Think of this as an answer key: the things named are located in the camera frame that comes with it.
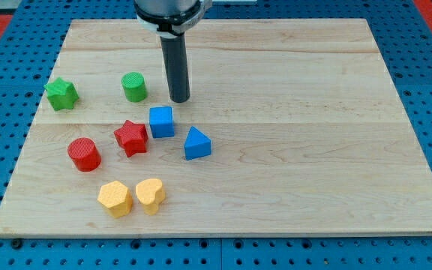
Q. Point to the yellow hexagon block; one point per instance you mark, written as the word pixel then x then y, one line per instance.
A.
pixel 116 199

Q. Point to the wooden board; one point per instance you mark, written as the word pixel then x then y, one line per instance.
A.
pixel 309 137

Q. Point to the red cylinder block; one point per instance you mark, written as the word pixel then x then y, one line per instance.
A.
pixel 84 154

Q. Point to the green star block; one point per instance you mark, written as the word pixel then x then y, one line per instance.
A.
pixel 61 94

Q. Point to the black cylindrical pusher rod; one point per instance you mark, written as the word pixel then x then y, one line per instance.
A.
pixel 176 67

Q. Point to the green cylinder block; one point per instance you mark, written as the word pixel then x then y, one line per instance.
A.
pixel 134 87

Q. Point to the blue cube block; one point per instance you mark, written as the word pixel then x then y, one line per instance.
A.
pixel 161 121

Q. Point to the red star block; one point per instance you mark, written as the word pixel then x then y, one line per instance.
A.
pixel 132 137

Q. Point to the blue triangle block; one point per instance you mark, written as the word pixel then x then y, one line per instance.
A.
pixel 197 144

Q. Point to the yellow heart block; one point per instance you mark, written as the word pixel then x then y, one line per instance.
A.
pixel 150 193

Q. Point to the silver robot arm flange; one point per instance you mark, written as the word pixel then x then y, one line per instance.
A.
pixel 170 18

